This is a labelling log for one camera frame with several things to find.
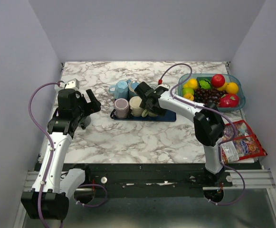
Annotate orange toy orange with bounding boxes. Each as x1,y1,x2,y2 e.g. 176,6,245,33
225,82,239,95

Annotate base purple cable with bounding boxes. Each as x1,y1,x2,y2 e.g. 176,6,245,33
208,166,247,207
75,181,108,208

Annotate purple toy grapes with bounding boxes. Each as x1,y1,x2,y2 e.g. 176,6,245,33
194,88,226,107

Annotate red toy dragon fruit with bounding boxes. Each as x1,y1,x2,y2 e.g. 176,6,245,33
219,94,240,108

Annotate teal plastic fruit basket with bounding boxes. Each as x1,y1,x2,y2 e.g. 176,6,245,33
178,74,246,112

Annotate green toy lime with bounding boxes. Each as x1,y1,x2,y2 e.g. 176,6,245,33
182,87,194,96

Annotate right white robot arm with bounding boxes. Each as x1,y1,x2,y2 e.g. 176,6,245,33
134,82,225,186

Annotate yellow toy pepper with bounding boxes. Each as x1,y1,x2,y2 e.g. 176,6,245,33
183,93,194,101

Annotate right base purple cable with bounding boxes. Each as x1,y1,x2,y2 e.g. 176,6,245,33
208,166,247,207

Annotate light blue faceted mug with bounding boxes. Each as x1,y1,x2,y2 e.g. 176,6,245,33
108,80,129,100

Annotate yellow toy lemon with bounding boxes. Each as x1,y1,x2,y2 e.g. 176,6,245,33
183,78,198,90

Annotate lilac mug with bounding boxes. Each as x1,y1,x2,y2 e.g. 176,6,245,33
110,98,130,119

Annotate red toy apple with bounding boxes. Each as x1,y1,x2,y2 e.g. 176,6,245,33
211,74,225,88

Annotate grey-blue round mug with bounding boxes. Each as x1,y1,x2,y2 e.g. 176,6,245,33
150,85,157,90

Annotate dark blue tray mat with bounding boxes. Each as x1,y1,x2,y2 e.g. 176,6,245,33
110,109,176,122

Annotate blue mug tan rim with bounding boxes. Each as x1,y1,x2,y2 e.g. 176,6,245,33
127,79,140,99

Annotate light green mug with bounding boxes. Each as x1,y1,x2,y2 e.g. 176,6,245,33
141,109,158,118

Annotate cream textured mug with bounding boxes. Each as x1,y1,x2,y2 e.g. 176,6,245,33
129,96,144,117

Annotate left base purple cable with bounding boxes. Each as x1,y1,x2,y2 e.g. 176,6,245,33
75,181,108,208

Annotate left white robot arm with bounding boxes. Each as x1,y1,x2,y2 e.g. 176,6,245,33
21,88,101,221

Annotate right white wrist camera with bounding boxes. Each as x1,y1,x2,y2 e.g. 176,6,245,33
157,79,170,91

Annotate yellow toy banana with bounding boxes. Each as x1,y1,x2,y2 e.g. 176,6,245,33
217,83,228,91

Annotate green toy watermelon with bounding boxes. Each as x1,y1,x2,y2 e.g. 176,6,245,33
198,79,211,90

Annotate red snack bag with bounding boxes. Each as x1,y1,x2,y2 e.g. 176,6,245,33
221,120,267,164

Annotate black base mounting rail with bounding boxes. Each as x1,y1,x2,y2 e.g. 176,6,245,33
33,163,264,199

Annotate dark grey mug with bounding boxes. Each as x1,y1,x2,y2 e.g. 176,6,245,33
79,115,91,130

